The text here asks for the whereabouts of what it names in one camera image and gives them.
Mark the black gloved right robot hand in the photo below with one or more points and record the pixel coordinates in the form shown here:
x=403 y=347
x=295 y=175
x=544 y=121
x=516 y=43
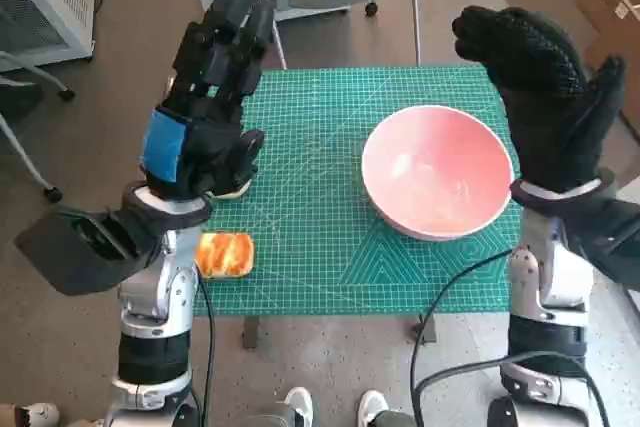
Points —
x=545 y=112

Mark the pink bowl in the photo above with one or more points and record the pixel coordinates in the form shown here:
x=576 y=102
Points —
x=435 y=167

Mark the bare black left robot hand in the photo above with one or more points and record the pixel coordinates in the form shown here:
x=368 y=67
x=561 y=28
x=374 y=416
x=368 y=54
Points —
x=210 y=147

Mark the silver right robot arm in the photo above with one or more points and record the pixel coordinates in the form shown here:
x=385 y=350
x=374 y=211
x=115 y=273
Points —
x=525 y=272

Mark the cardboard box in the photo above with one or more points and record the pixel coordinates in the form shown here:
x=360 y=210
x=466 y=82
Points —
x=610 y=22

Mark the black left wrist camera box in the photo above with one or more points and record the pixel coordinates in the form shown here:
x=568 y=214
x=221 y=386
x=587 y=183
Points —
x=65 y=257

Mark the round bread bun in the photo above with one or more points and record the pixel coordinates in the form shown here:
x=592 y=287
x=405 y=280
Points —
x=232 y=193

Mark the green cutting mat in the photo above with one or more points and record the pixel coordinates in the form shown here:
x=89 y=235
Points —
x=310 y=172

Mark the dark table leg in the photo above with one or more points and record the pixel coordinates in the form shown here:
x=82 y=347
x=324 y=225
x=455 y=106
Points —
x=251 y=332
x=427 y=329

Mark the office chair with casters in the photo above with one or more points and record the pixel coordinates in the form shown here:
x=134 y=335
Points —
x=30 y=69

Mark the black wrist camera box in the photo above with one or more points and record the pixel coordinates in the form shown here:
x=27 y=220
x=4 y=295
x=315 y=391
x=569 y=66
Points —
x=615 y=237
x=65 y=257

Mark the white shoe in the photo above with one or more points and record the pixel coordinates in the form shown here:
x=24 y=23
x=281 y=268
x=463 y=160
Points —
x=372 y=407
x=299 y=404

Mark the oblong striped orange bread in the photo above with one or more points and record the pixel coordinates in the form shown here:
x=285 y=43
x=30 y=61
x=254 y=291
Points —
x=225 y=254

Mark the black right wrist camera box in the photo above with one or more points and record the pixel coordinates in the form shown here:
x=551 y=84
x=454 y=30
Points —
x=615 y=237

